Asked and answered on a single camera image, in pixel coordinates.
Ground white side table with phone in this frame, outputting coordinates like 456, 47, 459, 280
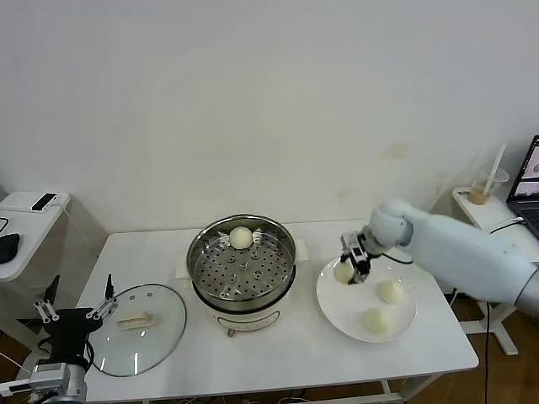
0, 189, 109, 386

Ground white round plate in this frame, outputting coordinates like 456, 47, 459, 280
316, 253, 418, 343

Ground clear plastic drink cup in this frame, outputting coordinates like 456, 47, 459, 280
470, 167, 510, 206

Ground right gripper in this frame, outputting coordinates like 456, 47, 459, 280
339, 233, 376, 287

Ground large white table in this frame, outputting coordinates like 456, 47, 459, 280
77, 216, 481, 403

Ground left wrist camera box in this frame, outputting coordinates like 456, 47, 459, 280
0, 362, 69, 395

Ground flat white box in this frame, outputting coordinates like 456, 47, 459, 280
0, 193, 64, 211

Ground white steamed baozi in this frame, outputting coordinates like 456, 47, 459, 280
333, 260, 355, 285
376, 280, 406, 305
229, 226, 254, 251
361, 306, 392, 337

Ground black power cable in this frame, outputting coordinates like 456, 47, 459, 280
483, 300, 494, 404

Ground black laptop beside cup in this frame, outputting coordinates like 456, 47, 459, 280
507, 135, 539, 237

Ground glass lid with cream handle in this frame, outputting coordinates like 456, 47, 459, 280
90, 283, 188, 377

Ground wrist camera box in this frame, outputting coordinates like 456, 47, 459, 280
0, 362, 69, 395
339, 231, 364, 258

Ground black cloth pouch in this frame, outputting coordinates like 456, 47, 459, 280
0, 232, 21, 265

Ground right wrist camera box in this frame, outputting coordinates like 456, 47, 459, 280
339, 231, 364, 258

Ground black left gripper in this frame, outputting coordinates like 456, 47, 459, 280
34, 274, 118, 367

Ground stainless steel steamer pot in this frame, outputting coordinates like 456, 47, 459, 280
187, 214, 298, 302

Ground white side table with cup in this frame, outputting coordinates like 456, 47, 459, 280
452, 186, 539, 357

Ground iced coffee cup with straw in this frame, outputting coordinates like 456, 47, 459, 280
483, 145, 507, 198

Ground laptop charger cable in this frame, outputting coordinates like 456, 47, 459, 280
483, 216, 526, 237

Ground cream electric cooker base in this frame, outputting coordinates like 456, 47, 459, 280
174, 239, 311, 338

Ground black screen smartphone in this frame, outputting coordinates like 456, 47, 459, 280
32, 192, 59, 213

